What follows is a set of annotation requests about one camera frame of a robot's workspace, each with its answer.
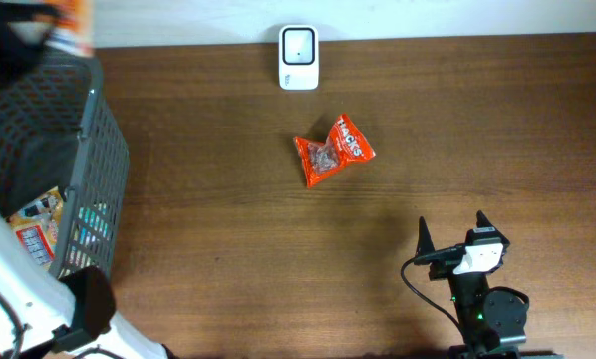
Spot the orange tissue pack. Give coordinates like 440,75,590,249
43,0,94,57

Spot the red Hacks candy bag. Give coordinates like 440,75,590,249
293,114,376,188

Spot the yellow snack bag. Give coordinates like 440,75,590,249
6,187,64,271

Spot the teal tissue pack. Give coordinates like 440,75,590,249
75,203,109,246

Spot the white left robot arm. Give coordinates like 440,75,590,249
0,1,170,358

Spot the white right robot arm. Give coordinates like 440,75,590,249
400,211,558,359

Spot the grey plastic basket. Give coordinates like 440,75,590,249
0,50,130,277

